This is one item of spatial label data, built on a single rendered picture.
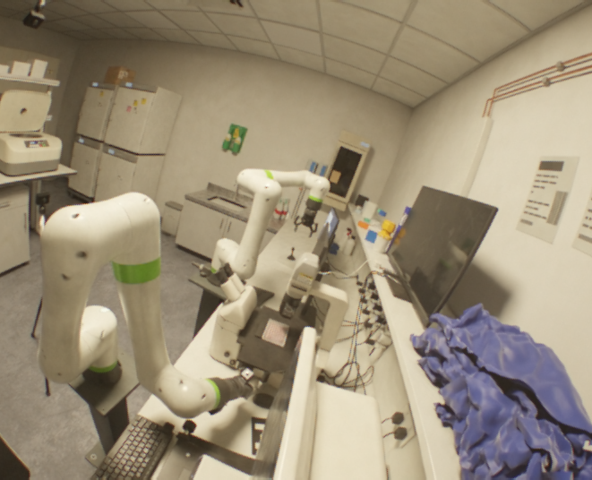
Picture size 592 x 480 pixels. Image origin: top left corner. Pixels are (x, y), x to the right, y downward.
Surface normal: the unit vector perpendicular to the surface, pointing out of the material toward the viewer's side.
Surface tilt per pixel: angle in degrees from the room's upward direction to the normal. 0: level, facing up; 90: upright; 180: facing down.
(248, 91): 90
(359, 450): 0
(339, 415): 0
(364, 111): 90
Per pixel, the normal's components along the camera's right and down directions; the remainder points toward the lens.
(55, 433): 0.34, -0.89
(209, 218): -0.13, 0.26
